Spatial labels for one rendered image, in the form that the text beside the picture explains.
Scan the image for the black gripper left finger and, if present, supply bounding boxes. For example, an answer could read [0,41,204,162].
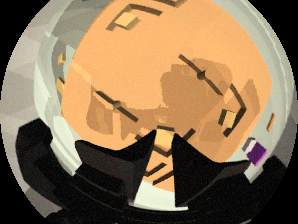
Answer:
[74,129,157,202]

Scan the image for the magenta block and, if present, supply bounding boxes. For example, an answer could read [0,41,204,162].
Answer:
[246,143,266,165]

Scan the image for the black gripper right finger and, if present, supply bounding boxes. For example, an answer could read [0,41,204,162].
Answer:
[170,133,251,208]

